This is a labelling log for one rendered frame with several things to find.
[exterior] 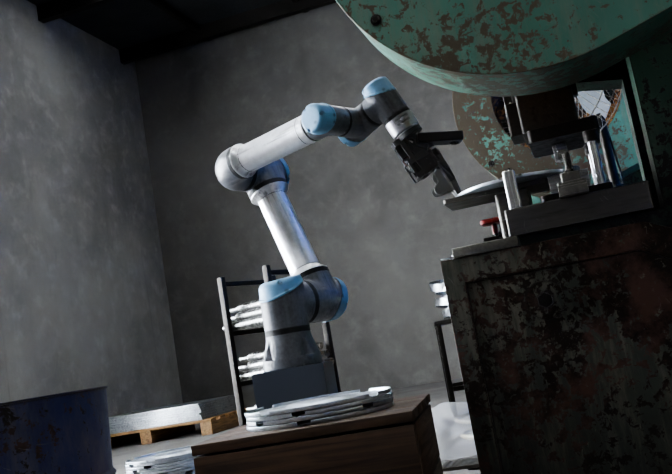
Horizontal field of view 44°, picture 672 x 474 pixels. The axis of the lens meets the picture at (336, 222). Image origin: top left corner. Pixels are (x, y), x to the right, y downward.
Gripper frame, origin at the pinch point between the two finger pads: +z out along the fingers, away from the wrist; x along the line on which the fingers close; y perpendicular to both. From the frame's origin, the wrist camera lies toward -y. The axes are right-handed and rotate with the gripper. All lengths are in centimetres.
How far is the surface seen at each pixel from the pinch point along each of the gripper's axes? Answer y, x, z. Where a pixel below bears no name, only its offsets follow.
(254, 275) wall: 57, -728, -101
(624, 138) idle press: -92, -106, 9
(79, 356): 231, -590, -109
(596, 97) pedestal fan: -69, -55, -6
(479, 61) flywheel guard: -5, 50, -16
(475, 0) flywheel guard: -11, 51, -26
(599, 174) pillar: -23.5, 20.2, 15.0
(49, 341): 237, -550, -129
